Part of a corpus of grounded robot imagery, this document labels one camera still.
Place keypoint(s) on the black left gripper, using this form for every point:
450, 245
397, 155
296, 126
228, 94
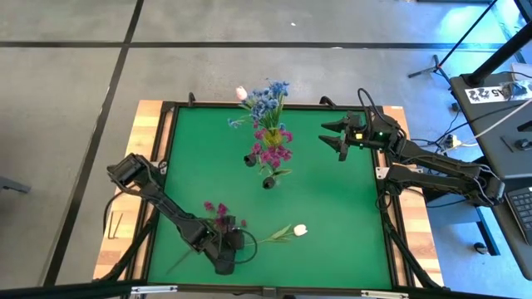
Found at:
224, 249

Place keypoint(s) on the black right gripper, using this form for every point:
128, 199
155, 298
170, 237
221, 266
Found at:
357, 124

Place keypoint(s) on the magenta artificial flower bunch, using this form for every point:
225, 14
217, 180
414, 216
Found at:
272, 155
222, 209

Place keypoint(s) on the blue artificial flower bunch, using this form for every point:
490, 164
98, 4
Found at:
278, 89
257, 108

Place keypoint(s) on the pink artificial tulip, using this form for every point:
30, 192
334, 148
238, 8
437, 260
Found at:
300, 229
241, 92

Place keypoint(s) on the dark artificial tulip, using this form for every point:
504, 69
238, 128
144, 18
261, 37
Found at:
249, 160
269, 182

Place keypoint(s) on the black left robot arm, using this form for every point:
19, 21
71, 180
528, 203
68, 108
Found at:
166, 203

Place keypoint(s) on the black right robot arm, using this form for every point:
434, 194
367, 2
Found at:
436, 166

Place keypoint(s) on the yellow glass vase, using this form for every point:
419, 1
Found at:
273, 137

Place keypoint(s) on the green table mat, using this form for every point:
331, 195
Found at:
332, 232

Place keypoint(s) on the white power strip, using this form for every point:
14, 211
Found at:
451, 142

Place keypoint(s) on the thin black tripod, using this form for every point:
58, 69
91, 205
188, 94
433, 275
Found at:
436, 65

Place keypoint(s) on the printed white paper label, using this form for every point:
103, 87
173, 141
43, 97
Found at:
478, 94

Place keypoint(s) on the grey desk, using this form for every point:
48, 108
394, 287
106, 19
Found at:
490, 137

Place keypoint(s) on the black gantry bar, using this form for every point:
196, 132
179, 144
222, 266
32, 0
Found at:
62, 290

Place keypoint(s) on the thick black pole stand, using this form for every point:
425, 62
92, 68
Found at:
498, 56

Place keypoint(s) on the small black floor object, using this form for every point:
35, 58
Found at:
481, 248

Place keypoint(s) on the black desk knob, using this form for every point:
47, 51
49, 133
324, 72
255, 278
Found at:
523, 144

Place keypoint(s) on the blue object on desk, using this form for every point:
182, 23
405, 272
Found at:
519, 89

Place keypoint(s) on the black keyboard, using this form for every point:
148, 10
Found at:
521, 212

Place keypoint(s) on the dark desk with keyboard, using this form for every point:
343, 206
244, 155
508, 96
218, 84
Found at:
511, 249

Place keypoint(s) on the grey chair base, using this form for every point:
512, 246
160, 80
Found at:
12, 184

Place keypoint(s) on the black table frame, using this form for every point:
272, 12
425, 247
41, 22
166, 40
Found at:
291, 289

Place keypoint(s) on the silver metal bracket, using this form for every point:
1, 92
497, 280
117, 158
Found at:
154, 289
384, 295

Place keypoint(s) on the black diagonal frame strut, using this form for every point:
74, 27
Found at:
409, 257
133, 253

